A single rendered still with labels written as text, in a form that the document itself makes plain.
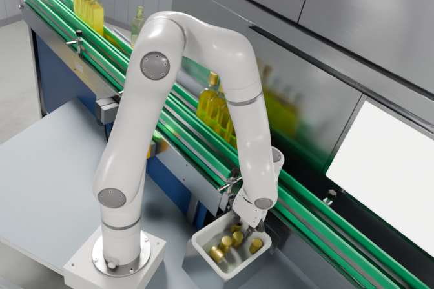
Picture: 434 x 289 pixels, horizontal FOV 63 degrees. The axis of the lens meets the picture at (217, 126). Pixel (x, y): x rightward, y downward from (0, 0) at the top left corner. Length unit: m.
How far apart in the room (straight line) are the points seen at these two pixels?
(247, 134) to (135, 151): 0.28
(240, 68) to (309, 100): 0.48
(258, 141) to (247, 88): 0.15
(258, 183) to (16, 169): 1.14
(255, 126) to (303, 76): 0.40
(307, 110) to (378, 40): 0.31
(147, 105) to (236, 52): 0.23
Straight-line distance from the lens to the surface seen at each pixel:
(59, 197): 1.59
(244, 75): 0.78
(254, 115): 0.84
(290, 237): 1.24
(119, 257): 1.22
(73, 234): 1.47
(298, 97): 1.23
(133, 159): 0.90
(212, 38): 0.77
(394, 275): 1.23
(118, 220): 1.08
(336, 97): 1.16
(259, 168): 0.87
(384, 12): 1.09
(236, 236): 1.22
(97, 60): 1.76
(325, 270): 1.23
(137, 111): 0.83
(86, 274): 1.26
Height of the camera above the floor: 1.95
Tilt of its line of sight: 37 degrees down
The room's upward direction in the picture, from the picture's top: 14 degrees clockwise
